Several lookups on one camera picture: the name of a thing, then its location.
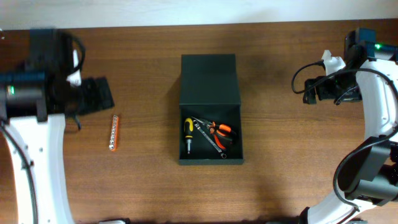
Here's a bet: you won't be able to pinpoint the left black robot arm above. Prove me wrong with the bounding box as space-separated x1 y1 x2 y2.
1 29 114 223

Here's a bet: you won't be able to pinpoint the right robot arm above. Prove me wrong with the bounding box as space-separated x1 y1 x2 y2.
293 28 397 223

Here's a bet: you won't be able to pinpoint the yellow black screwdriver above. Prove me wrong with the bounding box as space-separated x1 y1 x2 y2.
184 118 193 154

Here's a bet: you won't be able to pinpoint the small red cutting pliers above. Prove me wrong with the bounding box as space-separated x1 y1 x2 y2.
213 133 234 151

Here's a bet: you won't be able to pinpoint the orange socket bit rail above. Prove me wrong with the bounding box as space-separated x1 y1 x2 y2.
108 114 119 152

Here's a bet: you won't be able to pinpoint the orange black long-nose pliers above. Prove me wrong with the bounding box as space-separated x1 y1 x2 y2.
193 117 238 143

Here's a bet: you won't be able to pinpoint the right black cable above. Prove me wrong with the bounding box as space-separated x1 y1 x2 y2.
290 60 398 224

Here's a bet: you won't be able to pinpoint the silver ratchet wrench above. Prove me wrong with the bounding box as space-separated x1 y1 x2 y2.
193 120 227 159

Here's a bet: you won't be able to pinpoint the left black cable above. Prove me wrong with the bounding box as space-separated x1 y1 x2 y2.
0 32 86 224

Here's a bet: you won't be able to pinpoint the dark green box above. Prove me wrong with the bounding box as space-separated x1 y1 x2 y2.
179 54 244 166

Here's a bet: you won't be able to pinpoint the black cable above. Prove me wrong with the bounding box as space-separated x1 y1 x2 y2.
290 60 398 224
0 32 86 224

